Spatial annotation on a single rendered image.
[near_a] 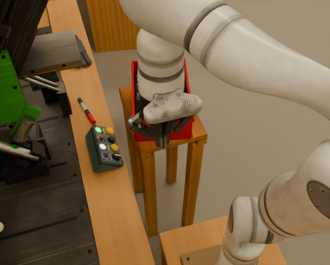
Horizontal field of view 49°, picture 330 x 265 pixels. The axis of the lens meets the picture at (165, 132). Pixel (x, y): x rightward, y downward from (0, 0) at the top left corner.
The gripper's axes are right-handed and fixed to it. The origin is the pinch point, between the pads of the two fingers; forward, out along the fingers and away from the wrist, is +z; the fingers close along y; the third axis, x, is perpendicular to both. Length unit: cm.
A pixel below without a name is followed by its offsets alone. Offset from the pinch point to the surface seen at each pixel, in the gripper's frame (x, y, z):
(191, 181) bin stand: -34, -23, 82
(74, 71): -71, 14, 40
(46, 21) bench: -111, 21, 42
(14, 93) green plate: -37, 30, 14
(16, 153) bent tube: -30, 35, 30
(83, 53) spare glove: -78, 9, 38
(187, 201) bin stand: -34, -23, 100
